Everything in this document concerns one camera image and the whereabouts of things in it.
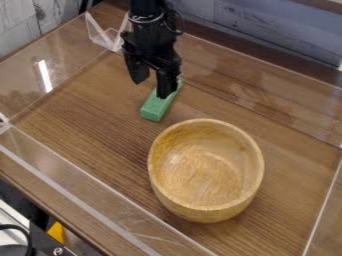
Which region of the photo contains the clear acrylic side bracket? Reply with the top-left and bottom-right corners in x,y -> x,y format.
0,112 -> 10,135

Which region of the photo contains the green rectangular block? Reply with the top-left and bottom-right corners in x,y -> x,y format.
138,80 -> 182,122

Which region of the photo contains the clear acrylic corner bracket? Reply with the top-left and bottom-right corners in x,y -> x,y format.
84,12 -> 130,53

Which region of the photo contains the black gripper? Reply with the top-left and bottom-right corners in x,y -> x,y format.
121,18 -> 181,99

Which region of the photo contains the yellow sticker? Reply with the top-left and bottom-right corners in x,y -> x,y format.
46,222 -> 65,244

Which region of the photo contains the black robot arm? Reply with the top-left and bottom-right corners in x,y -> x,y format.
120,0 -> 181,99

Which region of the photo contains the black cable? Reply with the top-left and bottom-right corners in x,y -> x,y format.
0,224 -> 37,256

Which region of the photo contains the brown wooden bowl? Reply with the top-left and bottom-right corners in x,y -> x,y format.
146,118 -> 264,223

